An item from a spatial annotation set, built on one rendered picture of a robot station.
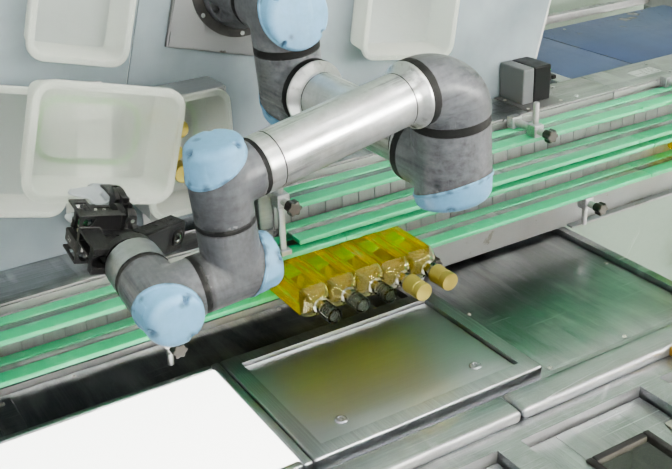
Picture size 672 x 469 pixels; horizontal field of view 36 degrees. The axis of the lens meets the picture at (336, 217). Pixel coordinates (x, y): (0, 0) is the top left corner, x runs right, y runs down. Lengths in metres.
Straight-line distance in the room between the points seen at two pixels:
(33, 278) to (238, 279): 0.68
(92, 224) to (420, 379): 0.71
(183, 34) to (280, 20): 0.25
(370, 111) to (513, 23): 1.06
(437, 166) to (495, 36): 0.89
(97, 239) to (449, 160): 0.49
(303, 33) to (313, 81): 0.08
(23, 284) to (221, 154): 0.75
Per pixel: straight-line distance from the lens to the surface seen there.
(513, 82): 2.29
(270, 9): 1.68
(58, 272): 1.86
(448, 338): 1.93
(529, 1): 2.34
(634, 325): 2.08
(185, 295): 1.20
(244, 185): 1.19
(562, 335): 2.02
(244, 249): 1.23
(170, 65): 1.89
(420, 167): 1.46
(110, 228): 1.37
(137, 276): 1.25
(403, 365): 1.85
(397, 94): 1.33
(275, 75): 1.74
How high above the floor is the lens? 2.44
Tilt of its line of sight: 51 degrees down
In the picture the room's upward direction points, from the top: 123 degrees clockwise
